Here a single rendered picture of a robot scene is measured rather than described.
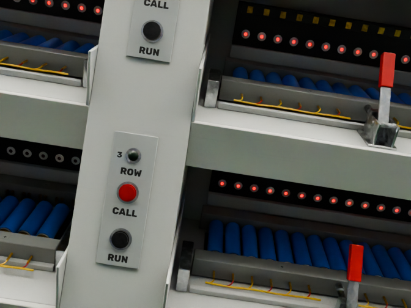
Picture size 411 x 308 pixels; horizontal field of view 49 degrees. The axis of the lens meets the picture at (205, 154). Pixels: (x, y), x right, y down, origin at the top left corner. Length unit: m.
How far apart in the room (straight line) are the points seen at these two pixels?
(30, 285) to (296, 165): 0.28
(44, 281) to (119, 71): 0.22
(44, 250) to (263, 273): 0.23
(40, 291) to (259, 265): 0.22
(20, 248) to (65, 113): 0.15
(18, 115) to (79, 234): 0.12
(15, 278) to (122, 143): 0.18
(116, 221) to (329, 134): 0.22
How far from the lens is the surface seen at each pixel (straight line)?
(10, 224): 0.54
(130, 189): 0.42
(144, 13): 0.43
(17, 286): 0.49
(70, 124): 0.44
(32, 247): 0.50
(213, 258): 0.50
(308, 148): 0.43
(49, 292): 0.48
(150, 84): 0.42
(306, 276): 0.51
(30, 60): 0.52
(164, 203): 0.42
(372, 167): 0.45
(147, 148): 0.42
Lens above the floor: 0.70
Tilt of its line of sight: 1 degrees down
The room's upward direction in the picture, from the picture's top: 9 degrees clockwise
